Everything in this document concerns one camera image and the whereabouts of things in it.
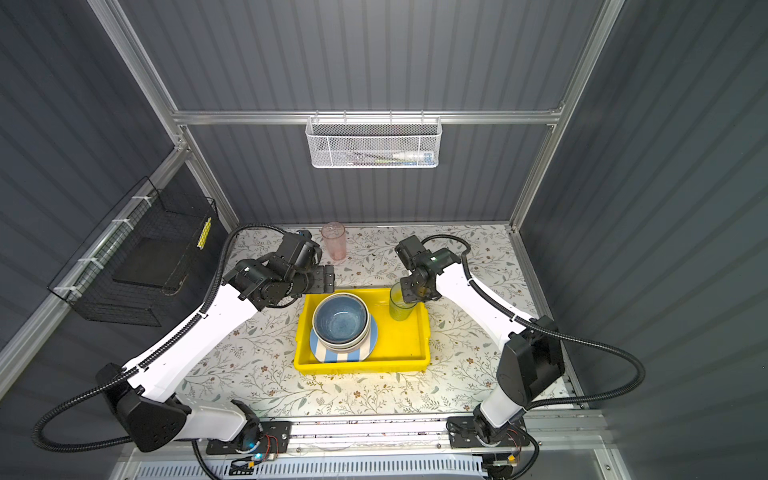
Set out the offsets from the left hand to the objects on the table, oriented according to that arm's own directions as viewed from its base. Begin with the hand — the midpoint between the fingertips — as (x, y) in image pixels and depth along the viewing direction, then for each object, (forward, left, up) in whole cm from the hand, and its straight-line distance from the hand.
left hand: (320, 276), depth 76 cm
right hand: (-1, -26, -10) cm, 28 cm away
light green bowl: (-14, -5, -14) cm, 20 cm away
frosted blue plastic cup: (-4, -21, -13) cm, 25 cm away
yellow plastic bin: (-9, -21, -24) cm, 33 cm away
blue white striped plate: (-13, -5, -20) cm, 25 cm away
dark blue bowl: (-5, -3, -15) cm, 16 cm away
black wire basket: (+8, +45, +4) cm, 46 cm away
